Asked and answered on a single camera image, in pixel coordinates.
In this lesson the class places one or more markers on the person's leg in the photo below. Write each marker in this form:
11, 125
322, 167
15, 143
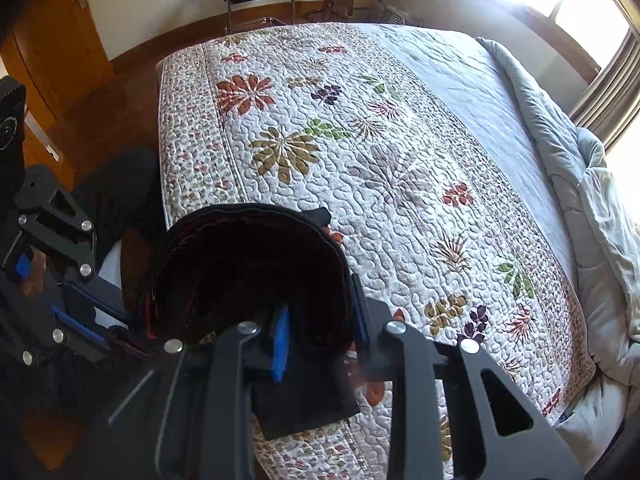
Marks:
120, 195

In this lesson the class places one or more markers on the wooden door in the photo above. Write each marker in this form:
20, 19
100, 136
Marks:
60, 35

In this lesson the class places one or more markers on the grey bed sheet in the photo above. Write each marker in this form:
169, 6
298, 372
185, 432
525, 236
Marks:
475, 100

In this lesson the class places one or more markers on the floral quilted bedspread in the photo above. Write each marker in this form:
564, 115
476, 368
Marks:
375, 110

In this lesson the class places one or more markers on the black pants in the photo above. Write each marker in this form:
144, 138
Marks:
240, 270

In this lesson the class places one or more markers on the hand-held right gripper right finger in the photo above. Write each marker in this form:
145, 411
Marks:
361, 320

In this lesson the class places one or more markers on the striped beige curtain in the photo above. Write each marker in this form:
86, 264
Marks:
607, 105

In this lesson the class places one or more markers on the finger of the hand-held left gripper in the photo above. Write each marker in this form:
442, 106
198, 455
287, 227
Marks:
55, 215
50, 335

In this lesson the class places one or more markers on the wooden bed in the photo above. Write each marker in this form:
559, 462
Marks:
585, 420

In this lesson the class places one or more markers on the grey duvet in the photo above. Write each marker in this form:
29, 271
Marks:
600, 210

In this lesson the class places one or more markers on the woven basket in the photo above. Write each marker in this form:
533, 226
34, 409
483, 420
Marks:
397, 15

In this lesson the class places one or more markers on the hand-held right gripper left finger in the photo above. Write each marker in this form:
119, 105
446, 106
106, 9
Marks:
280, 345

